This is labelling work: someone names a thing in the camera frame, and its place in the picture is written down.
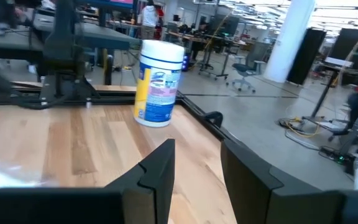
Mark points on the white pillar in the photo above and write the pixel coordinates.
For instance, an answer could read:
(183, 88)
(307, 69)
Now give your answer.
(287, 40)

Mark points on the grey office chair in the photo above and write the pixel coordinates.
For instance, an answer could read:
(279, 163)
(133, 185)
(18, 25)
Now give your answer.
(244, 69)

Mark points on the white yellow wipes canister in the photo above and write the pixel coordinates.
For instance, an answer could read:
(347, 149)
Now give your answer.
(157, 93)

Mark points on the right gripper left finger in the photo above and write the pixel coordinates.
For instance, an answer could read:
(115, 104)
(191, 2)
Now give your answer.
(73, 207)

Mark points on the black table clamp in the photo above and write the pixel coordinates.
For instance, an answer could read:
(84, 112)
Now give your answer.
(214, 117)

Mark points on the black partition panel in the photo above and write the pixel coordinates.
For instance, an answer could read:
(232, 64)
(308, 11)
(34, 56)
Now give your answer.
(306, 56)

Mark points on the person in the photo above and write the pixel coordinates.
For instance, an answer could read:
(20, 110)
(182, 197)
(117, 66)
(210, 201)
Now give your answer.
(149, 18)

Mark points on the grey cart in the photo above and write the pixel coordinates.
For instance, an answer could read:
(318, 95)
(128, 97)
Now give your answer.
(104, 39)

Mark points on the black aluminium table frame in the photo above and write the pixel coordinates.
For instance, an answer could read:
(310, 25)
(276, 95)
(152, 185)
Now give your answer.
(120, 100)

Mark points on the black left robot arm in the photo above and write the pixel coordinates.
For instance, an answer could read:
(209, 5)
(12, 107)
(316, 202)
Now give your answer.
(62, 46)

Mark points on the blue screen monitor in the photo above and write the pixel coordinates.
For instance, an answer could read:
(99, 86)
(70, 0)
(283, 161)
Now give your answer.
(120, 2)

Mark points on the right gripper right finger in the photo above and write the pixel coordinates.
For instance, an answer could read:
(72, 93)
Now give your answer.
(291, 208)

